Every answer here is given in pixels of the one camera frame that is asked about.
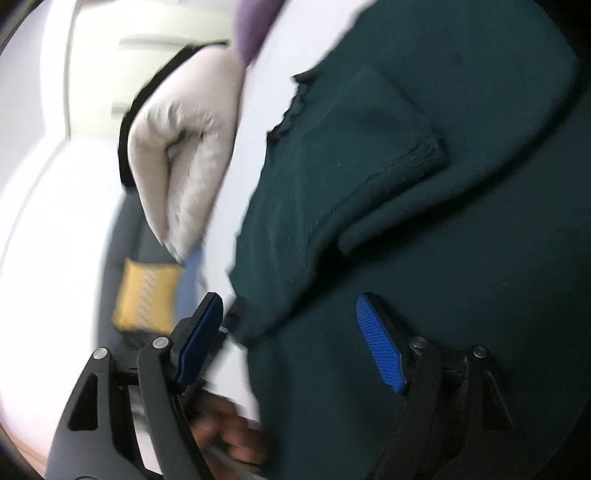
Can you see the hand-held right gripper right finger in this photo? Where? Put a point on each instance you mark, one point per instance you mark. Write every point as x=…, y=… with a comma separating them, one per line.
x=378, y=341

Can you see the white wardrobe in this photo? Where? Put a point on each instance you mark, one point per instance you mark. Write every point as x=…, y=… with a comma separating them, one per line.
x=138, y=27

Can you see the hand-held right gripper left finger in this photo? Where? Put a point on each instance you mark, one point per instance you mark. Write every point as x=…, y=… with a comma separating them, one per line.
x=199, y=344

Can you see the person's left hand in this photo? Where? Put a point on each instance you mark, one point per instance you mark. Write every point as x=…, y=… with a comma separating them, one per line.
x=231, y=434

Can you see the purple pillow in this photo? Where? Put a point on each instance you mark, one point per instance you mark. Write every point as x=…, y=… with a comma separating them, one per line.
x=254, y=27

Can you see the bed with white sheet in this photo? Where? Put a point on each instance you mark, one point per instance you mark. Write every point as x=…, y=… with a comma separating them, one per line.
x=247, y=120

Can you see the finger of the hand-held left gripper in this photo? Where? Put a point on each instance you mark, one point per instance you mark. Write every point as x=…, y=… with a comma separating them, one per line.
x=233, y=318

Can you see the blue pillow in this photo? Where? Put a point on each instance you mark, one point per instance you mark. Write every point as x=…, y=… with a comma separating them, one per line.
x=189, y=286

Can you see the dark green knit garment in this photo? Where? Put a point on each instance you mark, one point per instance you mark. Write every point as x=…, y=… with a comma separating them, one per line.
x=461, y=184

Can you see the grey upholstered headboard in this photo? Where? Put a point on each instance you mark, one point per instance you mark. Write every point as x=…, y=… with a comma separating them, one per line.
x=138, y=235

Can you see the black blanket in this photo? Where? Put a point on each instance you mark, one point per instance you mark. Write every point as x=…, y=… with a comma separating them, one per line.
x=123, y=152

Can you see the beige folded quilt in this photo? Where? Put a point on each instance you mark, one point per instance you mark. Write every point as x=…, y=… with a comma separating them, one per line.
x=184, y=138

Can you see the yellow patterned pillow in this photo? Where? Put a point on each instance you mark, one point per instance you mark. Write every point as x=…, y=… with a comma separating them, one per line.
x=143, y=295

